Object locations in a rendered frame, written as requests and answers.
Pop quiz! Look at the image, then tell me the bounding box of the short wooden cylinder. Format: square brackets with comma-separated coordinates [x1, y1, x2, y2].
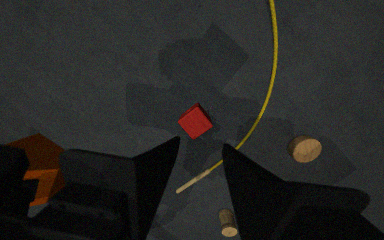
[219, 209, 237, 237]

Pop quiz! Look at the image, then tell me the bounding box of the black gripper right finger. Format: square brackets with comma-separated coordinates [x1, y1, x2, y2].
[222, 143, 370, 240]

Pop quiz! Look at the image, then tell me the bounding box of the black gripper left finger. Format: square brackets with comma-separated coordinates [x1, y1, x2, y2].
[58, 136, 180, 240]

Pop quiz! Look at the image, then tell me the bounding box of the round wooden disc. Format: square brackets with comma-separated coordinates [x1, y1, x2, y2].
[287, 135, 322, 162]

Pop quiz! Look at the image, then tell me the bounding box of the yellow string with wooden stick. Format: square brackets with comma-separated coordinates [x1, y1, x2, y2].
[176, 0, 278, 194]

